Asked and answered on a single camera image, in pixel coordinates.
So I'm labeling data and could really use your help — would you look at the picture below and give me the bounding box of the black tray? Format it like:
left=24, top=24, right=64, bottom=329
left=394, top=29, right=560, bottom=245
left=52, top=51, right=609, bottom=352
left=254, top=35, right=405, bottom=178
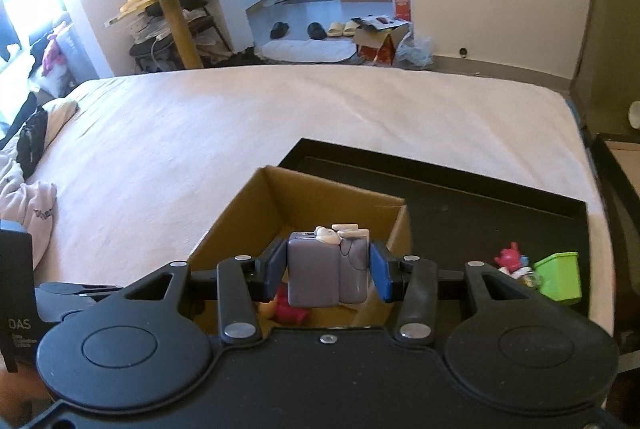
left=277, top=138, right=590, bottom=325

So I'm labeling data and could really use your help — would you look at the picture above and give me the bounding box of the grey block toy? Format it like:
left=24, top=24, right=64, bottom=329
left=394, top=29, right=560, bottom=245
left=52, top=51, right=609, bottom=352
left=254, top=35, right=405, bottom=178
left=287, top=223, right=373, bottom=308

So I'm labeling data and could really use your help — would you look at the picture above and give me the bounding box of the stack of papers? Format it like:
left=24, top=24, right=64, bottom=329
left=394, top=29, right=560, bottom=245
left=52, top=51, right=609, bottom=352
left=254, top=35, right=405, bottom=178
left=131, top=11, right=174, bottom=42

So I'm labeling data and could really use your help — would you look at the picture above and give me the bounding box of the white floor mat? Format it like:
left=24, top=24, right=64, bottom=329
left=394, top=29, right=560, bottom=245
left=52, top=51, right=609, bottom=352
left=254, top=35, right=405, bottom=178
left=260, top=40, right=356, bottom=64

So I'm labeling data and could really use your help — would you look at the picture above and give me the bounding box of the yellow round table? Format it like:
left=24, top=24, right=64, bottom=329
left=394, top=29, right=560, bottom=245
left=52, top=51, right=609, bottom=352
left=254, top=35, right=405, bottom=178
left=104, top=0, right=236, bottom=70

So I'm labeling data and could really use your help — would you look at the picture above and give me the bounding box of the green plastic container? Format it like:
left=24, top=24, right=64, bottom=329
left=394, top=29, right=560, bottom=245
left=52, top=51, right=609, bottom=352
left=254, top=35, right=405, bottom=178
left=532, top=251, right=584, bottom=305

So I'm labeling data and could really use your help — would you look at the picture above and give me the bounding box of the beige pillow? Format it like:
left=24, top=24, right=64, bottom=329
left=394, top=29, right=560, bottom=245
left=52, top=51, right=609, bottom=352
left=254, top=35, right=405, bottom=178
left=42, top=98, right=79, bottom=130

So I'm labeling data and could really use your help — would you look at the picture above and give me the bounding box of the small white yellow toy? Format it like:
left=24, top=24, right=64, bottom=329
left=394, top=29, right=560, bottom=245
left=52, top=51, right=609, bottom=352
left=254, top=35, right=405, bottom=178
left=519, top=258, right=544, bottom=291

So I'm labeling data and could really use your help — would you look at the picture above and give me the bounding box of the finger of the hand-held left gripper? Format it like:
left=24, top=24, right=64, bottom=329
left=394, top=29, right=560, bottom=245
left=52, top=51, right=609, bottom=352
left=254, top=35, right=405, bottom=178
left=34, top=281, right=124, bottom=325

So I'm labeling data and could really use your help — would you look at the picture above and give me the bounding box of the clear plastic bag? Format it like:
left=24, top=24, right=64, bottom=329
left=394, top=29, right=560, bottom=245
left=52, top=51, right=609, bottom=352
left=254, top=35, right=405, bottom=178
left=397, top=34, right=434, bottom=70

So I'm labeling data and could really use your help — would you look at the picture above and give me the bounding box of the black chair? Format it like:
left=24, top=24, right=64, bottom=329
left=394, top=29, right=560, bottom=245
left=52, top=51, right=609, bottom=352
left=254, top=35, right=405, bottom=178
left=129, top=4, right=234, bottom=72

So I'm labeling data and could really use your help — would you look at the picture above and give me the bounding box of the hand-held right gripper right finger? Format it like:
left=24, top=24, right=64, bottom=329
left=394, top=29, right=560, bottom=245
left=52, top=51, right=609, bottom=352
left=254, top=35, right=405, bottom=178
left=369, top=241, right=543, bottom=346

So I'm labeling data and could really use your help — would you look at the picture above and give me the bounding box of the magenta figure toy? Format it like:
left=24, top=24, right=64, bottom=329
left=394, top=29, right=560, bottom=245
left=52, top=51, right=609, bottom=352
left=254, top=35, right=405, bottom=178
left=256, top=286, right=309, bottom=325

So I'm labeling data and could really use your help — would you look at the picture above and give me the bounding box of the black cloth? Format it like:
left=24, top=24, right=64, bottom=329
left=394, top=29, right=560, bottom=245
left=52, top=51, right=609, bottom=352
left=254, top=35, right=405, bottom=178
left=15, top=106, right=49, bottom=180

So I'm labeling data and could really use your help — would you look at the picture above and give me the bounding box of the open cardboard box with papers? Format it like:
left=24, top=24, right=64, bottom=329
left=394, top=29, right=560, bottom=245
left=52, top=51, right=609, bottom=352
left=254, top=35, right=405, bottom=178
left=352, top=15, right=414, bottom=68

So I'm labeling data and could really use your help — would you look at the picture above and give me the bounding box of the brown headboard panel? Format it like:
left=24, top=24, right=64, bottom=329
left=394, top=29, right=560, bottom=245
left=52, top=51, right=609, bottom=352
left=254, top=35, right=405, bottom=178
left=570, top=0, right=640, bottom=137

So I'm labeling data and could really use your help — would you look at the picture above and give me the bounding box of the brown cardboard box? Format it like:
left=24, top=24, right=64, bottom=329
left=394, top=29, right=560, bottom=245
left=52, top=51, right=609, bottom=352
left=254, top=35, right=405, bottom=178
left=187, top=165, right=413, bottom=330

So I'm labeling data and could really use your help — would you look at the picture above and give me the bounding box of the pink cloth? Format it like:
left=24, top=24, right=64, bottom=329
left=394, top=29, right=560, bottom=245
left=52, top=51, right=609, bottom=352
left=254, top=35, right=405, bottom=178
left=42, top=36, right=64, bottom=76

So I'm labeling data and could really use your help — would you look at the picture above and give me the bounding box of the small red yellow figure toy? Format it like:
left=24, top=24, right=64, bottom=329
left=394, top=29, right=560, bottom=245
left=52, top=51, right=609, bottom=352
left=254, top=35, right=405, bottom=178
left=494, top=241, right=524, bottom=271

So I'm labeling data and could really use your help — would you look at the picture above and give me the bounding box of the white hoodie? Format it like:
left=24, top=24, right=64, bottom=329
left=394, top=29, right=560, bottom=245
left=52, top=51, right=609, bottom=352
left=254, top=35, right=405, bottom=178
left=0, top=144, right=59, bottom=271

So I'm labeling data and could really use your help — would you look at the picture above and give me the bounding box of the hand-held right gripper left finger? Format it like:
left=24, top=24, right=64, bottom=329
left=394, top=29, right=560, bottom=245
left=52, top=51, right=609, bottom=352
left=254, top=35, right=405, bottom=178
left=120, top=239, right=290, bottom=346

